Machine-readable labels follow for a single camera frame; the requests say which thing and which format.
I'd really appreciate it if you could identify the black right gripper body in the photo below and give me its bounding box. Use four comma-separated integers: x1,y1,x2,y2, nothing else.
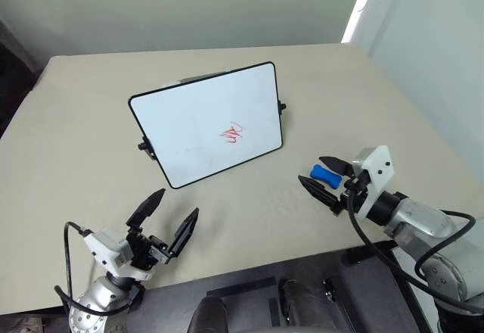
337,163,374,216

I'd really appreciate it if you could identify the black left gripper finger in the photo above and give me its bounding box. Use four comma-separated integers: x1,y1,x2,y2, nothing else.
167,207,200,260
125,188,166,229

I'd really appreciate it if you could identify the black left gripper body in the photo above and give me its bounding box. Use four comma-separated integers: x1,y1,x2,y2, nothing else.
126,226,178,270

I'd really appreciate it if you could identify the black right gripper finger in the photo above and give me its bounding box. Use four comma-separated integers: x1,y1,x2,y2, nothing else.
297,174,342,217
318,155,355,177

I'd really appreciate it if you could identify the blue bone-shaped eraser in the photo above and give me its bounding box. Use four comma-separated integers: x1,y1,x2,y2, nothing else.
309,164,343,190

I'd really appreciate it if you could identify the dark rounded shape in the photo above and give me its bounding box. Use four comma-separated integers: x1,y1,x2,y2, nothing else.
188,296,230,333
278,279,338,333

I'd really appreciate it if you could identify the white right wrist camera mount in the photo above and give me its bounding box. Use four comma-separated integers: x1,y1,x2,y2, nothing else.
351,145,396,223

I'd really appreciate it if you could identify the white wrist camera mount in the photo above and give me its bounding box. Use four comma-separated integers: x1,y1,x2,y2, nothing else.
82,228,155,280
351,145,396,223

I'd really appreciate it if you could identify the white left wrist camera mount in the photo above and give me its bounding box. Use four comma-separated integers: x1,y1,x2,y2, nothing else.
82,228,155,280

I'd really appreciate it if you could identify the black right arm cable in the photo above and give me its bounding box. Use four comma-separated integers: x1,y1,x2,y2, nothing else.
346,187,477,297

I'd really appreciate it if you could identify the black metal frame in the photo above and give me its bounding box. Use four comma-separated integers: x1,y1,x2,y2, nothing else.
323,239,433,333

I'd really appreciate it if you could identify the white board with black frame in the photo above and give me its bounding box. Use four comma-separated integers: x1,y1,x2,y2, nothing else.
127,61,284,190

